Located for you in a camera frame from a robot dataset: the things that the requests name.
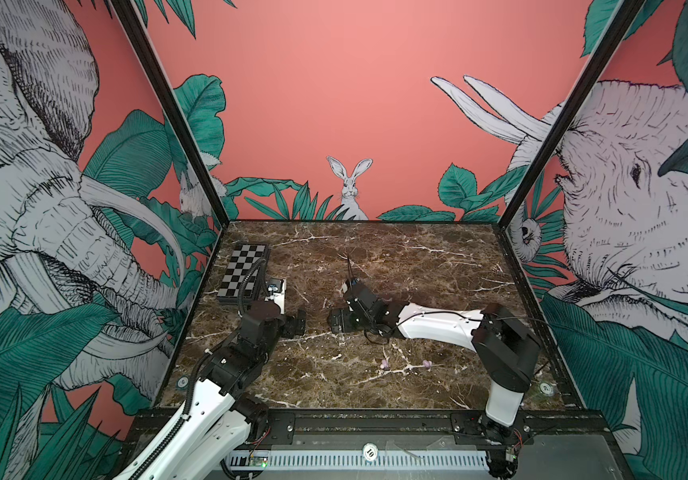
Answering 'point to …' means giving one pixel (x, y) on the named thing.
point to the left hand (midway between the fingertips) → (287, 299)
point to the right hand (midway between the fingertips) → (335, 317)
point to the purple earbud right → (427, 363)
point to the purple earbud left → (384, 365)
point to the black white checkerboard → (244, 257)
